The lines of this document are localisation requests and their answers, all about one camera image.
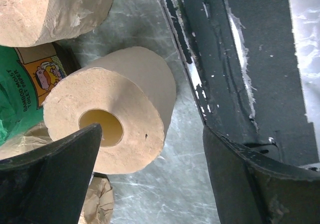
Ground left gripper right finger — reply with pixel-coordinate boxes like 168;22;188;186
202;126;320;224

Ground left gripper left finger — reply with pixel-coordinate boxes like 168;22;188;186
0;123;103;224

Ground brown ink-blot roll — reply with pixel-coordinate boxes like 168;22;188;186
0;123;115;224

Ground green roll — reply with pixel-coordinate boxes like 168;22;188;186
0;42;81;144

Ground plain brown roll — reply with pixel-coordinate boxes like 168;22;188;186
0;0;113;48
43;46;176;175

